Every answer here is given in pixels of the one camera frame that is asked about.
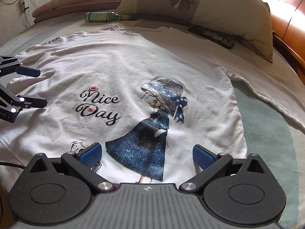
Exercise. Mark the green glass bottle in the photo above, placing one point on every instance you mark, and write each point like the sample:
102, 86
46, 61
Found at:
107, 17

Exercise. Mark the floral pillow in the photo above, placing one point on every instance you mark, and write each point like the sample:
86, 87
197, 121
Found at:
247, 19

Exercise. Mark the orange wooden headboard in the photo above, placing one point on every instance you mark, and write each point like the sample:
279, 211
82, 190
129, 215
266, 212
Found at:
287, 19

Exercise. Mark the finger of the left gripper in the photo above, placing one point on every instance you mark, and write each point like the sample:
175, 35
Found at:
33, 101
27, 71

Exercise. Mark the wall power strip with cable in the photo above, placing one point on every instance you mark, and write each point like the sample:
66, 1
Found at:
24, 9

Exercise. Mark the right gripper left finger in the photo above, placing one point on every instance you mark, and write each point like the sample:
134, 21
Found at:
80, 165

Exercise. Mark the pink folded quilt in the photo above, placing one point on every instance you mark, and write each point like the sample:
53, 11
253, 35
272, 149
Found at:
56, 8

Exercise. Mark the smartphone with rabbit case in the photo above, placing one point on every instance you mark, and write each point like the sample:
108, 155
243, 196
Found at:
212, 36

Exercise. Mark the white printed t-shirt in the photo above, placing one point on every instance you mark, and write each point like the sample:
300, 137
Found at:
147, 96

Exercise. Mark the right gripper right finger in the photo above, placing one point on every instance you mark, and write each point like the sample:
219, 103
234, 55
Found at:
213, 166

